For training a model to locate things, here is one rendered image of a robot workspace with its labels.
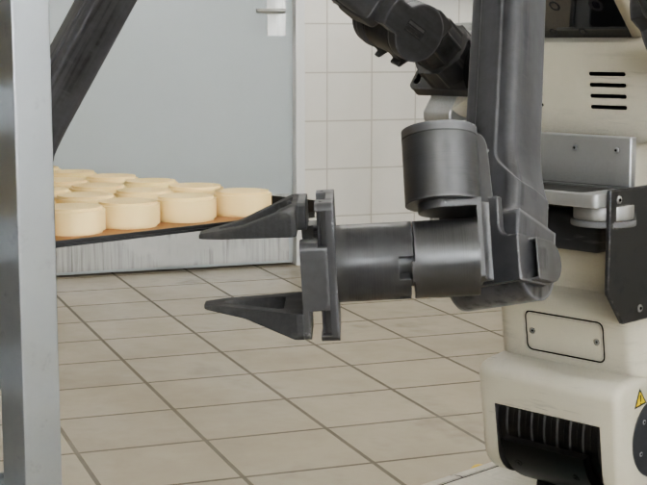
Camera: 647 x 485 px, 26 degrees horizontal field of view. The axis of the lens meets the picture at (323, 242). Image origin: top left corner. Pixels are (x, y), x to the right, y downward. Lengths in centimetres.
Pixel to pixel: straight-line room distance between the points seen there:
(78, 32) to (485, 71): 61
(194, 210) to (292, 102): 471
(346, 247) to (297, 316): 6
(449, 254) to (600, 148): 73
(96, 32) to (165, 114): 405
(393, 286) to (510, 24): 26
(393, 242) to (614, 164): 73
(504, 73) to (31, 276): 41
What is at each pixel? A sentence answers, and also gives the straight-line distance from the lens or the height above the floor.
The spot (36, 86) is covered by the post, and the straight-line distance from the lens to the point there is 96.
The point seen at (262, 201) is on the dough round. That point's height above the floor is 78.
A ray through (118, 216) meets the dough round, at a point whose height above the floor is 78.
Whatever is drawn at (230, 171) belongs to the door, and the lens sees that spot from 576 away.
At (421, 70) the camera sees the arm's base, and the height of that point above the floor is 88.
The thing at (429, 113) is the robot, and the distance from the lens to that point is 192.
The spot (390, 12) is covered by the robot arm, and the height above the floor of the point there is 95.
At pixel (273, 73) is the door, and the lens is 579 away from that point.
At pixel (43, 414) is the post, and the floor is 66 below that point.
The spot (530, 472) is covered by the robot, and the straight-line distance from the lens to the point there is 186.
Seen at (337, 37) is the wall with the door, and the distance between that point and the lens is 585.
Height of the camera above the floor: 91
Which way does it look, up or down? 8 degrees down
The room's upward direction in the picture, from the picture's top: straight up
